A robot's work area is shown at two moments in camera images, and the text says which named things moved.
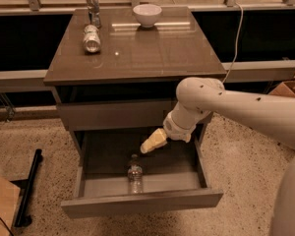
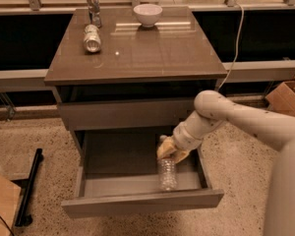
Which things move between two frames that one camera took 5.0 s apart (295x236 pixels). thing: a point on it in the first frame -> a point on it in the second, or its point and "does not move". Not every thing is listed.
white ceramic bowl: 147,14 does not move
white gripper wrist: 174,129 -> 184,140
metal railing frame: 234,72 does not move
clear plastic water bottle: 135,174 -> 167,171
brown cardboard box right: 291,88 does not move
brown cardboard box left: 4,198 does not move
